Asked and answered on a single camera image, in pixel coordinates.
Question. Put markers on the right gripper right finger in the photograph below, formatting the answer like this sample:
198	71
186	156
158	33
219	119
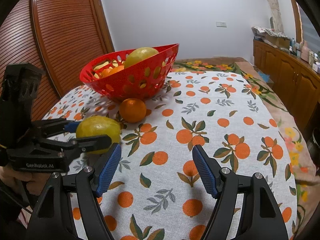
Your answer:
260	217

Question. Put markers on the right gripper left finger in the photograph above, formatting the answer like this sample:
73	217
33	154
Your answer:
52	216

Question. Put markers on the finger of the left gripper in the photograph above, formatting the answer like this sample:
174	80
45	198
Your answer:
51	127
73	148

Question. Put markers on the large orange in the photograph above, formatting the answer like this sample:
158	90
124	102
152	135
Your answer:
110	71

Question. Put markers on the yellow-green fruit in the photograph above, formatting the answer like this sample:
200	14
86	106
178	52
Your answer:
138	55

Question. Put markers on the left hand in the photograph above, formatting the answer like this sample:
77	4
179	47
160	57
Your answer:
35	182

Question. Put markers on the green fruit back right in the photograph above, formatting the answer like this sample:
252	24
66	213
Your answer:
99	125

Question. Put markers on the orange behind held fruit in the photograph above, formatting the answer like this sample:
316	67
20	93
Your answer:
132	110

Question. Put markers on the floral bed blanket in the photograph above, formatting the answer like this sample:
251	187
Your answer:
304	155

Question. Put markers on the orange print tablecloth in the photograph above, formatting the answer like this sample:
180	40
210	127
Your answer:
157	191

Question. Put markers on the red perforated plastic basket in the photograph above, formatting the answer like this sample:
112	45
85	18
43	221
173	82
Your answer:
142	81

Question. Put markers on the wooden louvre wardrobe door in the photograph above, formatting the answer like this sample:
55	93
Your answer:
58	36

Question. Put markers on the wooden sideboard cabinet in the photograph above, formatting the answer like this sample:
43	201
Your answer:
295	83

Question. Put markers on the clutter on cabinet top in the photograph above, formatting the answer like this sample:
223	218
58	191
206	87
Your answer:
282	42

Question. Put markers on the white wall switch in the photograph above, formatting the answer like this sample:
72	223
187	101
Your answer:
221	24

